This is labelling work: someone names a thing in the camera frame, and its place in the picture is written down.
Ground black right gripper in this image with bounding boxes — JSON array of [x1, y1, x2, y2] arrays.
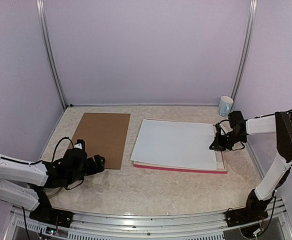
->
[[210, 130, 247, 151]]

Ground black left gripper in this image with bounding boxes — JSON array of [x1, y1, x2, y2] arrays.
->
[[66, 154, 105, 185]]

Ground pink wooden picture frame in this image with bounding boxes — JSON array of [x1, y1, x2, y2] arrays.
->
[[132, 118, 229, 175]]

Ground brown backing board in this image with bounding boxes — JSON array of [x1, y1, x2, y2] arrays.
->
[[72, 112, 131, 170]]

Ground white paper sheets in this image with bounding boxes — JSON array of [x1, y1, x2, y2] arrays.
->
[[129, 118, 224, 171]]

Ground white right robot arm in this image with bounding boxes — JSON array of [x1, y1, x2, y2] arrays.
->
[[209, 110, 292, 201]]

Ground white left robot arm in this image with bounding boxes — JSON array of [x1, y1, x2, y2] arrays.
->
[[0, 141, 106, 223]]

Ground light blue mug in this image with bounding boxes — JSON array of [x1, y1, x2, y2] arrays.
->
[[218, 96, 234, 117]]

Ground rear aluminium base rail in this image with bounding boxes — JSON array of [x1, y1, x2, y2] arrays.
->
[[67, 103, 219, 108]]

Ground front aluminium rail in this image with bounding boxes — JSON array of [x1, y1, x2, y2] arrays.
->
[[1, 198, 292, 240]]

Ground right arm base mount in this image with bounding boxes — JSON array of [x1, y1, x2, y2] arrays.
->
[[224, 189, 273, 228]]

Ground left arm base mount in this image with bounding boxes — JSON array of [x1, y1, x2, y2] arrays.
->
[[29, 192, 74, 228]]

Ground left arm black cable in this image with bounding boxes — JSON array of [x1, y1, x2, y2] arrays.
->
[[0, 136, 84, 191]]

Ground right aluminium corner post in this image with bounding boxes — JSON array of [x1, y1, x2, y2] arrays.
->
[[231, 0, 258, 101]]

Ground aluminium corner post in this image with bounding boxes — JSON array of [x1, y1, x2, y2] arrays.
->
[[36, 0, 68, 111], [231, 0, 258, 101]]

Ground left aluminium corner post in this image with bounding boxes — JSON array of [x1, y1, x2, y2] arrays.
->
[[36, 0, 68, 111]]

